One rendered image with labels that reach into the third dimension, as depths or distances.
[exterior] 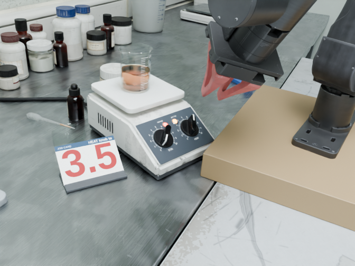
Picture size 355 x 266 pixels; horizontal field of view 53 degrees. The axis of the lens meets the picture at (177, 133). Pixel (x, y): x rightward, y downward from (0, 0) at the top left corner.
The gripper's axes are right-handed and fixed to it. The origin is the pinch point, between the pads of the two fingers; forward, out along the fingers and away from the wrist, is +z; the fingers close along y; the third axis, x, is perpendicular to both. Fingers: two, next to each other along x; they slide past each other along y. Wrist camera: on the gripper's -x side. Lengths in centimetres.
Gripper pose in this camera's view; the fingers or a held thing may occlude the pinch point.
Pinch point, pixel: (213, 91)
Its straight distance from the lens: 53.4
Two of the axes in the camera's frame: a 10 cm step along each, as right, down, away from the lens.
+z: -4.0, 5.3, 7.4
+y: -9.1, -1.7, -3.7
